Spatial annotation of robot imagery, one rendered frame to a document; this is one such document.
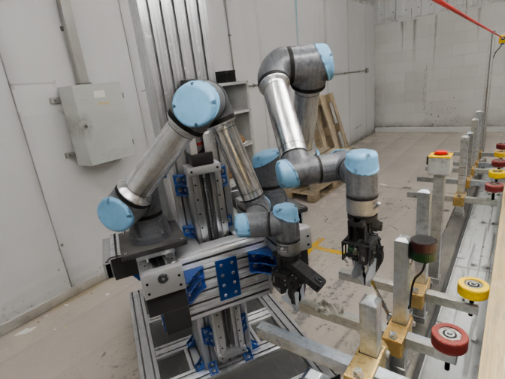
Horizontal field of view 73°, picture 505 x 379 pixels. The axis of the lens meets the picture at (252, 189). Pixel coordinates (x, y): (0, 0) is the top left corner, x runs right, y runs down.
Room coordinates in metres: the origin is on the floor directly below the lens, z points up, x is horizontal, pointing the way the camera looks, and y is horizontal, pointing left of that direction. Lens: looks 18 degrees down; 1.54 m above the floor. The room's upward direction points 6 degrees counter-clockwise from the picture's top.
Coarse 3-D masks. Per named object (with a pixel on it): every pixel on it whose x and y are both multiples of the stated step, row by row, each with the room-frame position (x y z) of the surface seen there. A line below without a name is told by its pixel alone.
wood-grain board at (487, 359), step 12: (504, 192) 1.53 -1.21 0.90; (504, 204) 1.40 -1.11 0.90; (504, 216) 1.28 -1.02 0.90; (504, 228) 1.18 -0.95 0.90; (504, 240) 1.09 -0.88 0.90; (504, 252) 1.01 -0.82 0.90; (504, 264) 0.94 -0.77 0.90; (492, 276) 0.89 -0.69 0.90; (504, 276) 0.88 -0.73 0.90; (492, 288) 0.83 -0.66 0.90; (504, 288) 0.83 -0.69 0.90; (492, 300) 0.78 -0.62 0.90; (504, 300) 0.78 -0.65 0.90; (492, 312) 0.74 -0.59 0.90; (504, 312) 0.73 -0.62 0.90; (492, 324) 0.70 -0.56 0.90; (504, 324) 0.69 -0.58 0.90; (492, 336) 0.66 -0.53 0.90; (504, 336) 0.65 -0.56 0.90; (492, 348) 0.62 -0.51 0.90; (504, 348) 0.62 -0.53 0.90; (480, 360) 0.59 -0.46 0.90; (492, 360) 0.59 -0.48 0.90; (504, 360) 0.59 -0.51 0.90; (480, 372) 0.56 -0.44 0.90; (492, 372) 0.56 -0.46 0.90; (504, 372) 0.56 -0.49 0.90
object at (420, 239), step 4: (416, 236) 0.77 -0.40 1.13; (420, 236) 0.77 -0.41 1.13; (424, 236) 0.77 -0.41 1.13; (428, 236) 0.77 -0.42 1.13; (412, 240) 0.76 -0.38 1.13; (416, 240) 0.75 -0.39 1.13; (420, 240) 0.75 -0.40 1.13; (424, 240) 0.75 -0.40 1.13; (428, 240) 0.75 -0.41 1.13; (432, 240) 0.75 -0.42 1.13; (424, 244) 0.73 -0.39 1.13; (428, 244) 0.73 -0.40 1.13; (408, 260) 0.76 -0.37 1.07; (412, 260) 0.77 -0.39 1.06; (408, 264) 0.76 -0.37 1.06; (424, 264) 0.75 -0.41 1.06; (408, 268) 0.76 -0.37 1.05; (424, 268) 0.75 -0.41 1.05; (420, 272) 0.76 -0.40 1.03; (416, 276) 0.76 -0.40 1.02; (412, 284) 0.77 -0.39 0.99; (412, 288) 0.77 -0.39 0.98; (412, 292) 0.77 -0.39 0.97; (408, 308) 0.77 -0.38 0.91
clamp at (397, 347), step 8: (408, 320) 0.78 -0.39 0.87; (392, 328) 0.76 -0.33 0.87; (400, 328) 0.75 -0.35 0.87; (408, 328) 0.75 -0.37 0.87; (384, 336) 0.73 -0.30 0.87; (400, 336) 0.72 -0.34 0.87; (392, 344) 0.71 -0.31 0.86; (400, 344) 0.70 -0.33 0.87; (392, 352) 0.71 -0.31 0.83; (400, 352) 0.70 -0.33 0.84
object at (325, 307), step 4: (324, 300) 0.89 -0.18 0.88; (320, 304) 0.89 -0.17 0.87; (324, 304) 0.89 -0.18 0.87; (328, 304) 0.88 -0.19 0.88; (332, 304) 0.89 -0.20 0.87; (336, 304) 0.88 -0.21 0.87; (316, 308) 0.88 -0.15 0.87; (320, 308) 0.86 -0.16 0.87; (324, 308) 0.86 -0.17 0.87; (328, 308) 0.87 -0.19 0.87; (332, 308) 0.86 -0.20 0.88; (336, 308) 0.86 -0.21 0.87; (340, 308) 0.86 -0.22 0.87; (320, 312) 0.86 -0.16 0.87; (324, 312) 0.85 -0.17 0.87; (328, 312) 0.85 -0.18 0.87; (332, 312) 0.85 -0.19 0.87; (336, 312) 0.85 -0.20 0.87; (340, 312) 0.85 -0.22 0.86
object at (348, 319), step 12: (312, 312) 0.89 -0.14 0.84; (348, 312) 0.85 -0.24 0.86; (348, 324) 0.82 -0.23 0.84; (384, 324) 0.78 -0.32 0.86; (408, 336) 0.73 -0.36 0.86; (420, 336) 0.73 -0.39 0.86; (408, 348) 0.72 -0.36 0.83; (420, 348) 0.70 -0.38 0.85; (432, 348) 0.69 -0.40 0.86; (444, 360) 0.67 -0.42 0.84; (456, 360) 0.65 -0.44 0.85
